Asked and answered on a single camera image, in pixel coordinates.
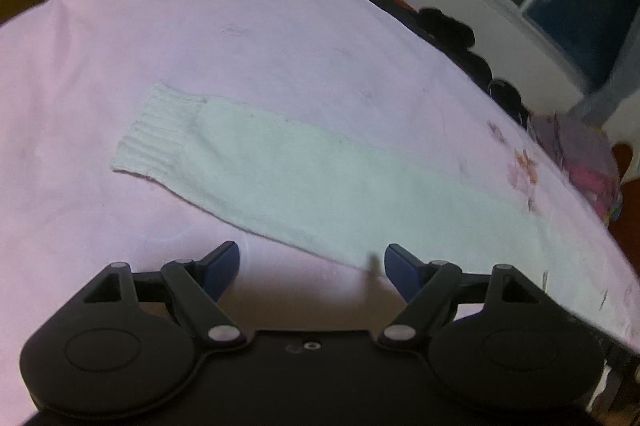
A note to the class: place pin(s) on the grey blue curtain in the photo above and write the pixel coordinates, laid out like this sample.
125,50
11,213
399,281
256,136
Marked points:
615,106

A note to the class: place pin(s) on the pile of black clothes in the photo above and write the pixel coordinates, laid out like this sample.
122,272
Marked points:
445,31

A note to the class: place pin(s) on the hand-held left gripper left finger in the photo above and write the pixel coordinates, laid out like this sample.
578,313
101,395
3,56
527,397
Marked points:
222,267

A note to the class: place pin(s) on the white knit sweater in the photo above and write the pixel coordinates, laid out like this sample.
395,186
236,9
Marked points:
300,166

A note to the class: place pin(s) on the pink floral bed blanket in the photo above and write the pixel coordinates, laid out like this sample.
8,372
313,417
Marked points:
200,31

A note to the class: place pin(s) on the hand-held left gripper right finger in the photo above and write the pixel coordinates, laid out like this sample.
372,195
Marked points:
400,268

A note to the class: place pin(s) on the stack of folded clothes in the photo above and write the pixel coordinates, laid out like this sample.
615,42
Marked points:
585,161

